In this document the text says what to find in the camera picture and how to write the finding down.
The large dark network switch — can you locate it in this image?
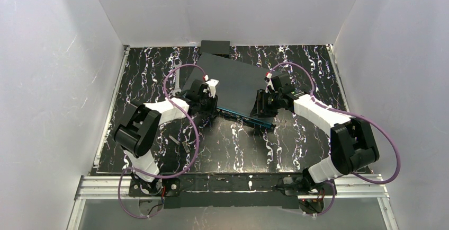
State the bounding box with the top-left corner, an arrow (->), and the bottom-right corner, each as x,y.
196,52 -> 275,129

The small grey plug module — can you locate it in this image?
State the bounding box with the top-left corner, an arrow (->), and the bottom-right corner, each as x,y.
169,135 -> 181,145

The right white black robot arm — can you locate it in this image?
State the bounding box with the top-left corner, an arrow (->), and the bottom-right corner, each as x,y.
250,89 -> 380,187

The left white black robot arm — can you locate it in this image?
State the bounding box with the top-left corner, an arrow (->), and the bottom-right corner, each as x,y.
113,79 -> 219,183

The silver open-end wrench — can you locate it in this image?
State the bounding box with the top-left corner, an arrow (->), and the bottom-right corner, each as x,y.
172,69 -> 181,96

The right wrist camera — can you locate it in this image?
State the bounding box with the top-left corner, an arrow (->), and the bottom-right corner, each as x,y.
265,73 -> 295,94

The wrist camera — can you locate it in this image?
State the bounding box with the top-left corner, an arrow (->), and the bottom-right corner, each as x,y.
205,79 -> 219,98
265,73 -> 295,94

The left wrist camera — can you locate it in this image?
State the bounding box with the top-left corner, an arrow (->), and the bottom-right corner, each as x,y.
205,79 -> 219,98

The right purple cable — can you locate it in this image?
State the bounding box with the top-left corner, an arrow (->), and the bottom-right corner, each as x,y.
266,61 -> 401,216

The purple cable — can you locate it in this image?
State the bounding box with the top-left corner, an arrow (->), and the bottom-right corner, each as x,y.
117,64 -> 208,219
266,61 -> 401,216

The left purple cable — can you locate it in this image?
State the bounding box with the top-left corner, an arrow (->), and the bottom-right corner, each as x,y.
117,64 -> 208,219

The small black switch box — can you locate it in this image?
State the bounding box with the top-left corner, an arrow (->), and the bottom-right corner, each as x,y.
199,40 -> 230,58

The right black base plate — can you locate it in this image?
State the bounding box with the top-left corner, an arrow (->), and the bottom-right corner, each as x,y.
271,174 -> 336,199

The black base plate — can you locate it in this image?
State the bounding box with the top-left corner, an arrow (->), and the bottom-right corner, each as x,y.
271,174 -> 336,199
129,173 -> 181,197

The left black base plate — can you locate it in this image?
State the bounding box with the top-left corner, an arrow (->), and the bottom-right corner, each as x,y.
129,173 -> 181,197

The aluminium front rail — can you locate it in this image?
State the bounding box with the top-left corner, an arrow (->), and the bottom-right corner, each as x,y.
75,173 -> 389,199

